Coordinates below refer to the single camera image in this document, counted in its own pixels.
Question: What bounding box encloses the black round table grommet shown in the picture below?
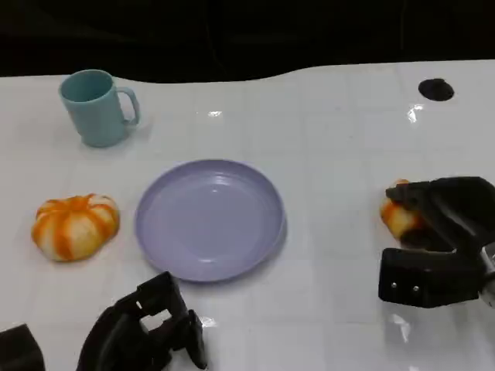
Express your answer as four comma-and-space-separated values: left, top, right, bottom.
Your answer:
418, 78, 455, 102

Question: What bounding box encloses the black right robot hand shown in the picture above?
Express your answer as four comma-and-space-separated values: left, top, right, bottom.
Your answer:
377, 176, 495, 309

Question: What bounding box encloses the orange white toy bread roll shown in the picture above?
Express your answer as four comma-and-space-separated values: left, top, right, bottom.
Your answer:
30, 192, 121, 263
381, 179, 426, 243

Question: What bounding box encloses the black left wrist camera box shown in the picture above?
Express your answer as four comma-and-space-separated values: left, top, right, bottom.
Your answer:
0, 323, 46, 371

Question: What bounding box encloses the pale green mug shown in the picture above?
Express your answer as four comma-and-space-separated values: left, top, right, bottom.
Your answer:
58, 69, 141, 148

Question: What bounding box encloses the lilac plate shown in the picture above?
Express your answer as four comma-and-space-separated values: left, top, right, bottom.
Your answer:
134, 158, 287, 283

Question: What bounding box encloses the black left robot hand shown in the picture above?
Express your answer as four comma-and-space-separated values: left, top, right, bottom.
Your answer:
76, 271, 209, 371

